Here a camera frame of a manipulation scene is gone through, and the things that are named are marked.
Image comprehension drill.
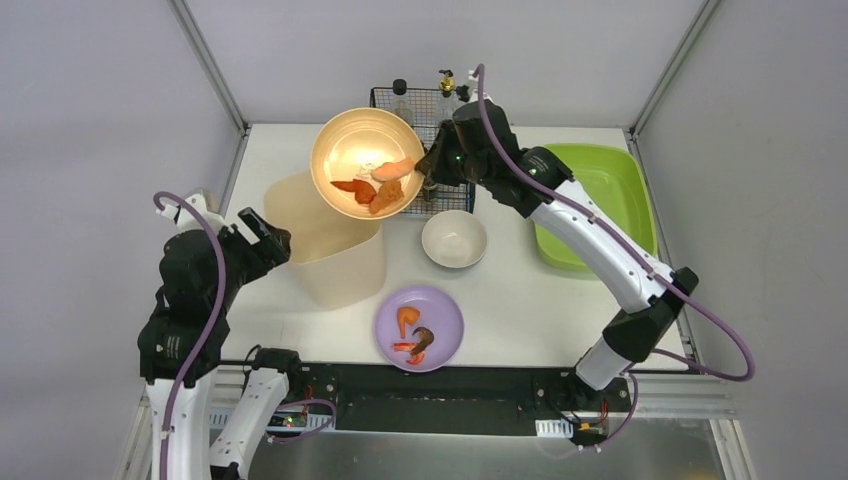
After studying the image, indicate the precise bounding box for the clear bottle gold pump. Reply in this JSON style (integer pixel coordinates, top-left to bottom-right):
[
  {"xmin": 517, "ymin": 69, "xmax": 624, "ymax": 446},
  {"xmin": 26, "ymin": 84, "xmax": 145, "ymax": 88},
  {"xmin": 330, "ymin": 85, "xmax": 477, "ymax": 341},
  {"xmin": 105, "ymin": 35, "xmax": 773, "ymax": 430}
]
[{"xmin": 435, "ymin": 69, "xmax": 458, "ymax": 122}]

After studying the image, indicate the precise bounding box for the soy sauce bottle red label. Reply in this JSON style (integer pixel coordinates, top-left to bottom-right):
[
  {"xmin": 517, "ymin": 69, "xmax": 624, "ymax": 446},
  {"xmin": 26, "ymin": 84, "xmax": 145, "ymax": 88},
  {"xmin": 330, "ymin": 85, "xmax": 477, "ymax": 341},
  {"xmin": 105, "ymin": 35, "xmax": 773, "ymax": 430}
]
[{"xmin": 391, "ymin": 78, "xmax": 414, "ymax": 125}]

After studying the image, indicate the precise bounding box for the beige plastic bin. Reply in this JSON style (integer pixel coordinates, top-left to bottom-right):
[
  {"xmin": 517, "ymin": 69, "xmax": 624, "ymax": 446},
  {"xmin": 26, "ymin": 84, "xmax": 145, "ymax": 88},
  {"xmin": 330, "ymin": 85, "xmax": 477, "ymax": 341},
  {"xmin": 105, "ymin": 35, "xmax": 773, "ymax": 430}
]
[{"xmin": 263, "ymin": 171, "xmax": 387, "ymax": 309}]

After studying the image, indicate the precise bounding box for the orange plastic plate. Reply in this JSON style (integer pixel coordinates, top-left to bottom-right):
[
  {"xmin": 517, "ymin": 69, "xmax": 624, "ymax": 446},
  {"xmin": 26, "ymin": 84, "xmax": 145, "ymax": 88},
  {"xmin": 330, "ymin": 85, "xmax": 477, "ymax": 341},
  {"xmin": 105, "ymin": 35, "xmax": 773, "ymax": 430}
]
[{"xmin": 309, "ymin": 107, "xmax": 424, "ymax": 220}]

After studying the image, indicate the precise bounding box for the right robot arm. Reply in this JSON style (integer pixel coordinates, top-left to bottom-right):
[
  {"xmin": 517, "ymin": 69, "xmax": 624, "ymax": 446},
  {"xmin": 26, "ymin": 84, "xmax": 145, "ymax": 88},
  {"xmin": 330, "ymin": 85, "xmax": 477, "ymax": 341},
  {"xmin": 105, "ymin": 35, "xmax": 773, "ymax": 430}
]
[{"xmin": 416, "ymin": 100, "xmax": 699, "ymax": 392}]

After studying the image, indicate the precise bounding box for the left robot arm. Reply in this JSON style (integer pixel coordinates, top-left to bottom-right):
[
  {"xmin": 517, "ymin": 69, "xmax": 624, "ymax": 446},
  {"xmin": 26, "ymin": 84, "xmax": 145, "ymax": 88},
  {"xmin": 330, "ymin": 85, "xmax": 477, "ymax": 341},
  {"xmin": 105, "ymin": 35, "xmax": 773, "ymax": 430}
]
[{"xmin": 137, "ymin": 207, "xmax": 301, "ymax": 479}]

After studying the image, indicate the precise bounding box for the salmon sushi food piece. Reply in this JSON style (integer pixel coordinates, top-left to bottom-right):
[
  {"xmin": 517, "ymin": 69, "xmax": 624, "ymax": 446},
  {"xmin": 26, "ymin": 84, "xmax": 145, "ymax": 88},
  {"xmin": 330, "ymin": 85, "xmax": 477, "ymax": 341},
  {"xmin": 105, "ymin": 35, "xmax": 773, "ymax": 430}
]
[{"xmin": 370, "ymin": 157, "xmax": 417, "ymax": 183}]

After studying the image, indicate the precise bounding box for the fried chicken food piece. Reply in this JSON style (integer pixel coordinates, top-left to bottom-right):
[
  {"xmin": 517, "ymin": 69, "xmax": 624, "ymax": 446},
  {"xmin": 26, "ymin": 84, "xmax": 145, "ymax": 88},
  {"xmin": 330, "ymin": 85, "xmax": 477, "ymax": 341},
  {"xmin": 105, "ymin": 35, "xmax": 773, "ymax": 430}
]
[{"xmin": 369, "ymin": 179, "xmax": 404, "ymax": 215}]

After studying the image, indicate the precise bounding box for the white ceramic bowl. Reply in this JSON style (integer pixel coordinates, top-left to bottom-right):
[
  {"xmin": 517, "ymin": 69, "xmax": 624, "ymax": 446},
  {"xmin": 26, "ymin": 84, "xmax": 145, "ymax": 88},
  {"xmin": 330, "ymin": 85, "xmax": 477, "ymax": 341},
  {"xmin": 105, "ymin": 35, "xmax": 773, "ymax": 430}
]
[{"xmin": 421, "ymin": 210, "xmax": 488, "ymax": 269}]

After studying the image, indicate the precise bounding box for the green plastic tub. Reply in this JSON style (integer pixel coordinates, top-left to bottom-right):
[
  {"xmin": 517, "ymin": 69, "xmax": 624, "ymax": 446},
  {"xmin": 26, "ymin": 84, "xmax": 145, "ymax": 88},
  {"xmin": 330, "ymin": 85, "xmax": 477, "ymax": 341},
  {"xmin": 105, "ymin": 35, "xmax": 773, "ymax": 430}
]
[{"xmin": 545, "ymin": 143, "xmax": 658, "ymax": 255}]

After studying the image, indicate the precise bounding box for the orange shrimp food piece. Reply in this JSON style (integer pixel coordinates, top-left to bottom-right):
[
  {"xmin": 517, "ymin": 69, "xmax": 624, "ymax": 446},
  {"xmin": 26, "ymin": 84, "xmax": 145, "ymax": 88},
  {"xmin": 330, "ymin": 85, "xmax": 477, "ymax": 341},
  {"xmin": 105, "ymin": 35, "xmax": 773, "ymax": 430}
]
[{"xmin": 396, "ymin": 306, "xmax": 421, "ymax": 339}]

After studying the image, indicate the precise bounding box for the purple plastic plate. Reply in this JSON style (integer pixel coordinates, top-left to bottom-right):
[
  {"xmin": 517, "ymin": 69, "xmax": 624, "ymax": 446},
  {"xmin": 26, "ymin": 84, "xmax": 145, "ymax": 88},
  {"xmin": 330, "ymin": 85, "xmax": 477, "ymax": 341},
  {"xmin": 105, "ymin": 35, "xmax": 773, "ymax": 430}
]
[{"xmin": 374, "ymin": 285, "xmax": 465, "ymax": 373}]

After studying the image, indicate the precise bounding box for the brown mushroom food piece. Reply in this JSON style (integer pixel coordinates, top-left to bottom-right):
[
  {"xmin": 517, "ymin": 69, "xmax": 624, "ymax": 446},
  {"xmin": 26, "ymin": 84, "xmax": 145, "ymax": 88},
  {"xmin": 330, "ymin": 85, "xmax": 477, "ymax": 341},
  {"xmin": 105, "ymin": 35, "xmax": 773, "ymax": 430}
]
[{"xmin": 410, "ymin": 327, "xmax": 435, "ymax": 356}]

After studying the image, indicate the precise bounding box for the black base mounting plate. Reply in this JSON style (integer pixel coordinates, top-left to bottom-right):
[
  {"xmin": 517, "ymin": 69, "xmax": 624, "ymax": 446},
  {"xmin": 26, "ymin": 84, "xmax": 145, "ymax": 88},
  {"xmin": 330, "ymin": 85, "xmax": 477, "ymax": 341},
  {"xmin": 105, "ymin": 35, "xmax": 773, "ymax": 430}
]
[{"xmin": 225, "ymin": 360, "xmax": 631, "ymax": 439}]

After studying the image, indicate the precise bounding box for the black wire basket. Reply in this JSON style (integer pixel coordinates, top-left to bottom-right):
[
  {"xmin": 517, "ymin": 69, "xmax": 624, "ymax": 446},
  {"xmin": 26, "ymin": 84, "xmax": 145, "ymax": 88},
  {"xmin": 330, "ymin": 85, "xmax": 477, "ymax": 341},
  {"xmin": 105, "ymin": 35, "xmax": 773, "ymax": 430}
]
[{"xmin": 369, "ymin": 87, "xmax": 475, "ymax": 217}]

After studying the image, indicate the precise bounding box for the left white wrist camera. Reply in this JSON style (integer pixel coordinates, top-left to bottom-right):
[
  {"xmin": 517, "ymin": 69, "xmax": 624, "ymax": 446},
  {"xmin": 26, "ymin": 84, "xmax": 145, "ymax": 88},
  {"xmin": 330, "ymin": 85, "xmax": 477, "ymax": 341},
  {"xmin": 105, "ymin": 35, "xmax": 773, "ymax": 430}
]
[{"xmin": 153, "ymin": 189, "xmax": 224, "ymax": 231}]

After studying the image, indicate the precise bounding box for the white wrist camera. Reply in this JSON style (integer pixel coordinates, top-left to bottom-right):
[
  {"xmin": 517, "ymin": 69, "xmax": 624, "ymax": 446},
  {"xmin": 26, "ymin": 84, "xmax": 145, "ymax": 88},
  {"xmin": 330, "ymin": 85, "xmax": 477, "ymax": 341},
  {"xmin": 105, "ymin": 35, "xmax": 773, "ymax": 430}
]
[
  {"xmin": 153, "ymin": 189, "xmax": 224, "ymax": 231},
  {"xmin": 455, "ymin": 64, "xmax": 491, "ymax": 104}
]

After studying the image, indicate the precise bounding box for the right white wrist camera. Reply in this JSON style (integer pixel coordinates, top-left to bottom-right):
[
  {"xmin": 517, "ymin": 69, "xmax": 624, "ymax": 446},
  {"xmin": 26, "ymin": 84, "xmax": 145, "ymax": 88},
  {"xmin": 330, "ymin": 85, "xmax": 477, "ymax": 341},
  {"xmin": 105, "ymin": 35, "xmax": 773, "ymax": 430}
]
[{"xmin": 455, "ymin": 64, "xmax": 491, "ymax": 104}]

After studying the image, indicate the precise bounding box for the aluminium frame rail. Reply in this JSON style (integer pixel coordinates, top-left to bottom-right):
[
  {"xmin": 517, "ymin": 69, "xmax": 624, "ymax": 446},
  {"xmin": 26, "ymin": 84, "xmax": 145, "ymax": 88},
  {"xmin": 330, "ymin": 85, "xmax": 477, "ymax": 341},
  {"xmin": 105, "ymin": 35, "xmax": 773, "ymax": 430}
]
[{"xmin": 167, "ymin": 0, "xmax": 248, "ymax": 136}]

